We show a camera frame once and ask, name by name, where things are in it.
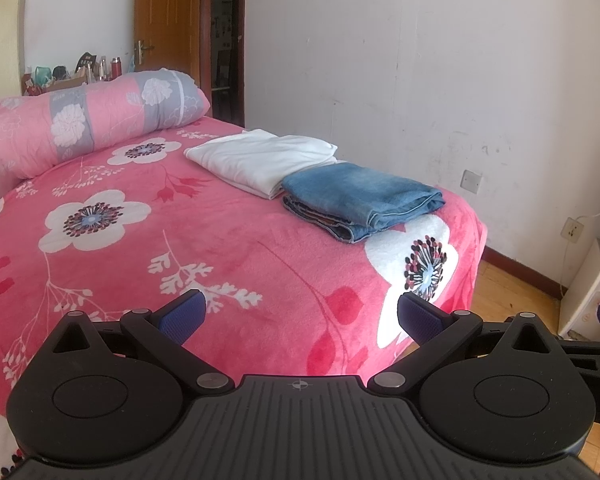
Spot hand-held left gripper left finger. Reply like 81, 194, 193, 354
52, 290, 233, 395

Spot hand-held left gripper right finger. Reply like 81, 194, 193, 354
367, 292, 553, 396

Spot blue denim jeans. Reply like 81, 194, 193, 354
281, 161, 447, 244

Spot white water dispenser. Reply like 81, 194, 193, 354
557, 239, 600, 342

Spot white power socket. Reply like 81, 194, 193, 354
560, 216, 586, 244

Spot red floral blanket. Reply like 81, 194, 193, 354
0, 115, 488, 480

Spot white folded shirt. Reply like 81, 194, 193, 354
184, 129, 339, 202

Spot pink floral rolled quilt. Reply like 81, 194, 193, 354
0, 67, 212, 196

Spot cardboard box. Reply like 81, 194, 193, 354
50, 76, 98, 92

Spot brown wooden door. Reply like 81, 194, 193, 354
132, 0, 203, 86

